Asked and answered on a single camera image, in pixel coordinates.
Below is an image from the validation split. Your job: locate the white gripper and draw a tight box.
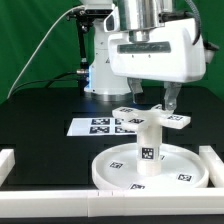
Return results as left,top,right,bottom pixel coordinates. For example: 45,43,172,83
108,19,206,111

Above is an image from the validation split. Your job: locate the white table base foot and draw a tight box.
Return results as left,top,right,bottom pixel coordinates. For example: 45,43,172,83
112,104,191,132

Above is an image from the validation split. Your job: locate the white round table top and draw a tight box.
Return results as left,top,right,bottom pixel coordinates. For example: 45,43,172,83
92,143,209,190

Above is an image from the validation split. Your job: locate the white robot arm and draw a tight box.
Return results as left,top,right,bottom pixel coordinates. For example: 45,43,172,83
80,0,219,111

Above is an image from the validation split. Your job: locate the white fiducial marker sheet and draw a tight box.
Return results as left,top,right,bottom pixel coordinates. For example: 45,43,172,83
67,117,134,137

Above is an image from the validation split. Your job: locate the white right fence block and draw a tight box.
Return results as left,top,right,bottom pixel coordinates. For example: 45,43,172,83
199,146,224,188

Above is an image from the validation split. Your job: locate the white fence block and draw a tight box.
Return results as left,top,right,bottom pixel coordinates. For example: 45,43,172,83
199,146,224,188
0,149,15,187

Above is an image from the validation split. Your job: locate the white front fence bar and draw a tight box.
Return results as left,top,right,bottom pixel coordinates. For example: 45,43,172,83
0,188,224,218

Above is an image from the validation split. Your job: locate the white left fence block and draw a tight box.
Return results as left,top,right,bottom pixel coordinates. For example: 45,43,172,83
0,149,15,187

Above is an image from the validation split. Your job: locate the black base cable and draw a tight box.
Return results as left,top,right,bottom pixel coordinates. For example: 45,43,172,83
13,71,91,93

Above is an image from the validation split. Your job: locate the black camera on stand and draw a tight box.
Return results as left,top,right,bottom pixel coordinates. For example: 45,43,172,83
66,0,114,93

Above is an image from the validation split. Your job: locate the white camera cable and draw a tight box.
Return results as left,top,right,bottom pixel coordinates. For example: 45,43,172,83
7,4,84,100

